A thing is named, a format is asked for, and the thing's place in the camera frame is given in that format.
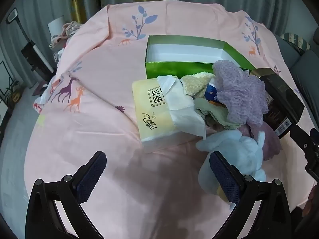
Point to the purple mesh bath pouf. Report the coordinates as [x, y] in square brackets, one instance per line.
[239, 92]

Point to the cream fluffy towel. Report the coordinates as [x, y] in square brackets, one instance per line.
[197, 82]

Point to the light blue plush toy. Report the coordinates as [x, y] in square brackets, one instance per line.
[231, 144]

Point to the pile of clothes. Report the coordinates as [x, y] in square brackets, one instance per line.
[69, 28]

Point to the striped pillow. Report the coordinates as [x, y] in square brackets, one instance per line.
[296, 41]

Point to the white cylinder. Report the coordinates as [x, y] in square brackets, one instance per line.
[56, 25]

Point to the white tissue sheet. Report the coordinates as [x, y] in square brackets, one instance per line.
[182, 112]

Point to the green cloth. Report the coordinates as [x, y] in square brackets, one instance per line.
[211, 112]

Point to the mauve cloth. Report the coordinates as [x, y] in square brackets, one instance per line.
[269, 139]

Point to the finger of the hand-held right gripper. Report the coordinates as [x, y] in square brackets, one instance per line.
[300, 137]

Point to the black and white appliance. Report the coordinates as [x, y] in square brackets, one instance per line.
[37, 57]

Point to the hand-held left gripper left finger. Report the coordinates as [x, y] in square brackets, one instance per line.
[91, 176]

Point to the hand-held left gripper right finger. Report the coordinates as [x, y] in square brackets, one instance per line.
[224, 179]

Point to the rounded rectangular stand mirror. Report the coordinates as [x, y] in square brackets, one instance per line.
[12, 16]

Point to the yellow tissue pack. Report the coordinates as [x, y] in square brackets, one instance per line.
[149, 109]

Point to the grey sofa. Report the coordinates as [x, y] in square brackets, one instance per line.
[304, 64]

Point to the green cardboard box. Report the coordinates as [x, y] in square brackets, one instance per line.
[174, 71]

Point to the pink printed bedsheet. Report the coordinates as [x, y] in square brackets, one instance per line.
[99, 79]

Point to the small blue tissue packet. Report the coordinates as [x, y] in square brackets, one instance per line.
[211, 93]

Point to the black tea box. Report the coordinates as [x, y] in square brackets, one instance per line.
[281, 97]

